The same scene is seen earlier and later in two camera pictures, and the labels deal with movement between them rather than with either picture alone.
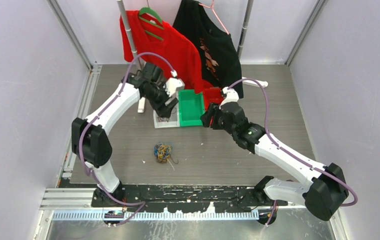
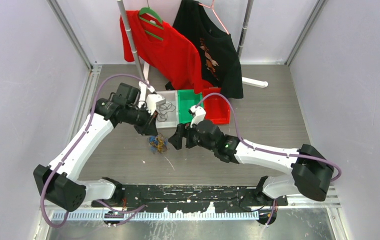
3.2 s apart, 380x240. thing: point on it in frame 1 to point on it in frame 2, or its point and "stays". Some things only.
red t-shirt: [149, 34] stays
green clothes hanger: [147, 10] stays
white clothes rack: [141, 102] stays
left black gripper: [162, 109] to [149, 127]
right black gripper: [206, 118] to [182, 130]
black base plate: [185, 198] stays
